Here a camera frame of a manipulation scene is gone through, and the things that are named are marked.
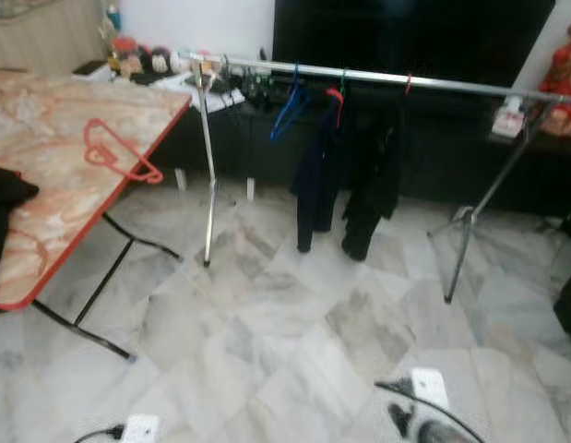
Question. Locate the light wooden cabinet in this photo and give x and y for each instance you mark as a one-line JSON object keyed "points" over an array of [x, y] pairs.
{"points": [[45, 37]]}

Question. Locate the black bulky object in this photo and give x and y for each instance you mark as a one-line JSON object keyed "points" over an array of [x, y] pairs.
{"points": [[569, 305]]}

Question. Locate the red lidded jar figurine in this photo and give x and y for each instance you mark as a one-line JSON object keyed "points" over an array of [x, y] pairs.
{"points": [[126, 57]]}

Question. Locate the black flat screen television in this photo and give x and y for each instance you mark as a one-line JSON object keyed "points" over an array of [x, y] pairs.
{"points": [[405, 37]]}

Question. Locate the green plastic hanger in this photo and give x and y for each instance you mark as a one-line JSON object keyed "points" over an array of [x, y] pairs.
{"points": [[342, 81]]}

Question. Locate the red robed figure statue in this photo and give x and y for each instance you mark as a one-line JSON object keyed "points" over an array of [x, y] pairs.
{"points": [[564, 78]]}

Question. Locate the marble pattern folding table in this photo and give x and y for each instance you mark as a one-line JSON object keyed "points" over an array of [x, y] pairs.
{"points": [[45, 212]]}

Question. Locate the black jacket with ribbed cuffs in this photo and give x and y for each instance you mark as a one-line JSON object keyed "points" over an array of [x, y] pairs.
{"points": [[4, 198]]}

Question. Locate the chrome clothes rack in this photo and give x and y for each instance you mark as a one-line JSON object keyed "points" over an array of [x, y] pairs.
{"points": [[451, 84]]}

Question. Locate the navy garment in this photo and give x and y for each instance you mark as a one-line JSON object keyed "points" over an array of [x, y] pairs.
{"points": [[317, 175]]}

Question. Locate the pink white tissue pack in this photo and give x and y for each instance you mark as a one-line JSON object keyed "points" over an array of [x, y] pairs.
{"points": [[508, 120]]}

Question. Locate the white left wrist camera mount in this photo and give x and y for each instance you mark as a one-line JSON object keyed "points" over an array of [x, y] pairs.
{"points": [[140, 430]]}

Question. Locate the black garment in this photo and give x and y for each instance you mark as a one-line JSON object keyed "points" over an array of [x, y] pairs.
{"points": [[373, 166]]}

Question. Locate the white round doll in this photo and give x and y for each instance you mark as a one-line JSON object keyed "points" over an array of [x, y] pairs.
{"points": [[179, 63]]}

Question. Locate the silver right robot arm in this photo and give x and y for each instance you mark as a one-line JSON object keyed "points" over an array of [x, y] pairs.
{"points": [[437, 434]]}

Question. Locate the red plastic hanger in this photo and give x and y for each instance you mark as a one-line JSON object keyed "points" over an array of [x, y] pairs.
{"points": [[335, 94], [152, 174], [408, 85]]}

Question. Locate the black haired doll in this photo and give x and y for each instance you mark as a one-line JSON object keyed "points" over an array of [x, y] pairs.
{"points": [[160, 61]]}

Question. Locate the black television console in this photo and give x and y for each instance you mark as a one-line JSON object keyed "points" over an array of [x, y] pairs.
{"points": [[433, 157]]}

